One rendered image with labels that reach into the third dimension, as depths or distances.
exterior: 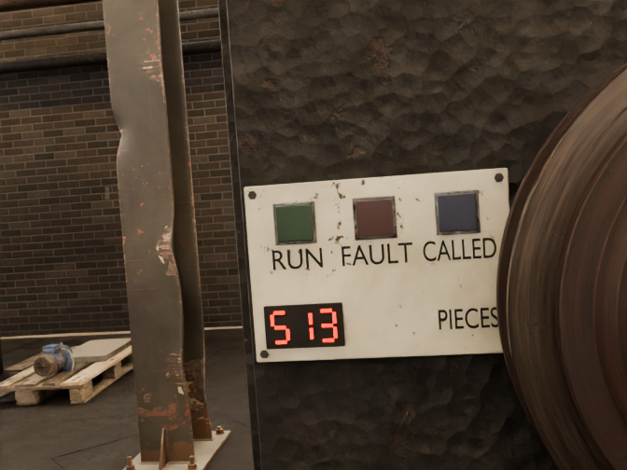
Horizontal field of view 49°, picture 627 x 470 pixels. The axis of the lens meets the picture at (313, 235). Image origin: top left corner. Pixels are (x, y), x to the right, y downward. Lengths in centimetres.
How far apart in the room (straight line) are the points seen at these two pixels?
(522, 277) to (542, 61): 25
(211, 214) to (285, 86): 621
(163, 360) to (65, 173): 434
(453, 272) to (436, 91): 18
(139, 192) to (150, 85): 49
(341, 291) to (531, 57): 29
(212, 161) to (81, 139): 136
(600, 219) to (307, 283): 29
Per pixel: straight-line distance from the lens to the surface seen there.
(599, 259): 56
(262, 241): 70
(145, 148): 332
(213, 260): 695
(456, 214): 69
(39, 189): 760
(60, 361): 513
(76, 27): 702
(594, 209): 56
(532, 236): 57
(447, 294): 70
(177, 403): 341
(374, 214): 68
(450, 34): 73
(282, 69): 73
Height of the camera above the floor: 122
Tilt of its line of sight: 3 degrees down
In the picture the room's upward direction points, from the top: 4 degrees counter-clockwise
